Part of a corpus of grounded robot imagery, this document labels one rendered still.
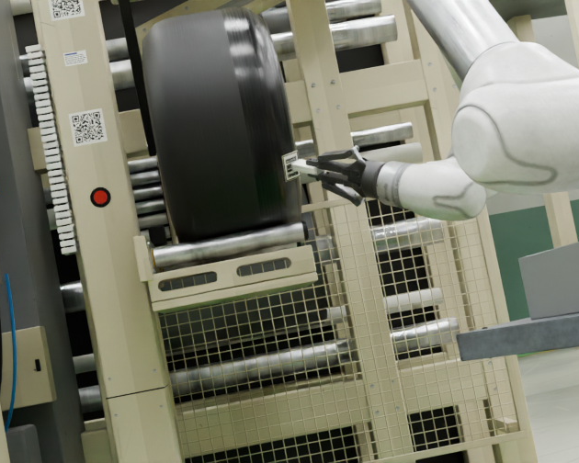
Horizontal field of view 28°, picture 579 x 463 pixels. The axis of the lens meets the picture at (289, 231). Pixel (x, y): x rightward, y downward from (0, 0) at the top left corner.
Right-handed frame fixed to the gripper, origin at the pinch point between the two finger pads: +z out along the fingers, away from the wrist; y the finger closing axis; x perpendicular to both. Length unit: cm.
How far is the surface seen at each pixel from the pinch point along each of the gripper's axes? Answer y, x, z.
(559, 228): 359, 616, 283
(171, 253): 14.7, -22.3, 22.8
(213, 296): 23.1, -21.9, 12.4
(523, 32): 212, 678, 343
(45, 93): -17, -19, 58
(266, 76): -18.2, 2.2, 10.1
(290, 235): 15.7, -3.4, 4.9
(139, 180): 18, 8, 66
